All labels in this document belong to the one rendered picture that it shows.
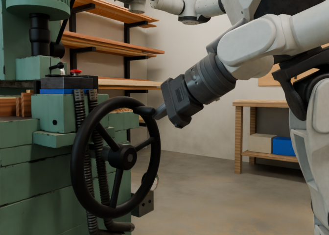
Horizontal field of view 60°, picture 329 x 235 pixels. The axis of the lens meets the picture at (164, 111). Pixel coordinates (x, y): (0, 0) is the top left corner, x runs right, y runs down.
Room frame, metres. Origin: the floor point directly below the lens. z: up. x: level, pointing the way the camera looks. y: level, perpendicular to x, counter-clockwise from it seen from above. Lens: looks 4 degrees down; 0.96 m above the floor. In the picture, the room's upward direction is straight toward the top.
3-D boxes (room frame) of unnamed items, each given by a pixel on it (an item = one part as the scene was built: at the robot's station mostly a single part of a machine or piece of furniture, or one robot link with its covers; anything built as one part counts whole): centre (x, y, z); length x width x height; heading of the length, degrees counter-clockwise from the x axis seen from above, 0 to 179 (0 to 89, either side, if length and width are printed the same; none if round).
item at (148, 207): (1.00, 0.11, 0.58); 0.12 x 0.08 x 0.08; 54
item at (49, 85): (0.74, 0.24, 0.99); 0.13 x 0.11 x 0.06; 144
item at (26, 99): (0.83, 0.30, 0.93); 0.22 x 0.01 x 0.06; 144
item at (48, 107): (0.73, 0.24, 0.91); 0.15 x 0.14 x 0.09; 144
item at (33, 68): (0.89, 0.39, 1.03); 0.14 x 0.07 x 0.09; 54
